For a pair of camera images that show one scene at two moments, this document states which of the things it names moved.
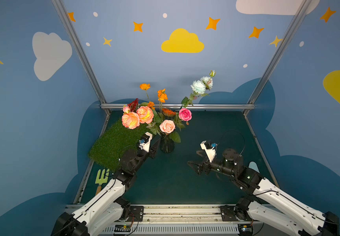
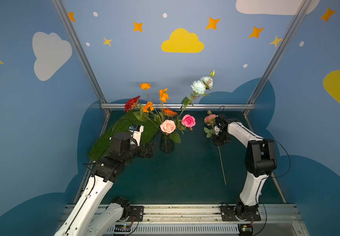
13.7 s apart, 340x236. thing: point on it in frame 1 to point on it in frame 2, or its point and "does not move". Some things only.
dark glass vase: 166,144 does not move
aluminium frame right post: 280,51 does not move
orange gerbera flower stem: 168,112 does not move
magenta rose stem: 185,114 to 188,121
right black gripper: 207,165 to 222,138
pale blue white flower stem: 201,87 does not move
